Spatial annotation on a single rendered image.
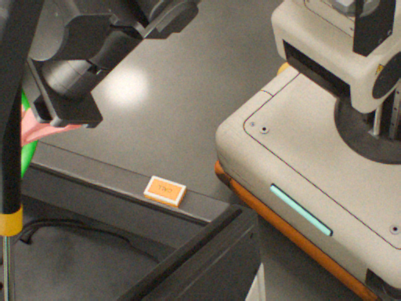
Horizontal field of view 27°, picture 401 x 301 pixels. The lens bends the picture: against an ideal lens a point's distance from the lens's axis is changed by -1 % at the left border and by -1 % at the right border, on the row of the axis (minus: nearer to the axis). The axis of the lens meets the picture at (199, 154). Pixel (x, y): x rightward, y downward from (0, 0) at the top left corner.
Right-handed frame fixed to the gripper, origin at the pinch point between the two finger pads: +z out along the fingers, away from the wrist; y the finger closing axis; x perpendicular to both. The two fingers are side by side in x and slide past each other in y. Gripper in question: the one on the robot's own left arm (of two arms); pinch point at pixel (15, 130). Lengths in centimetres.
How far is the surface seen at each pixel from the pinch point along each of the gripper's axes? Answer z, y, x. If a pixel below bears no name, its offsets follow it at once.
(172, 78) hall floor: 62, -63, 132
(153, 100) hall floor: 67, -58, 126
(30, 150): 0.9, 2.0, 1.8
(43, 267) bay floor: 29.9, 4.0, 24.3
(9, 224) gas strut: -19.7, 21.2, -24.2
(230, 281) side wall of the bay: 3.6, 20.8, 28.5
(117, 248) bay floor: 21.3, 6.2, 31.6
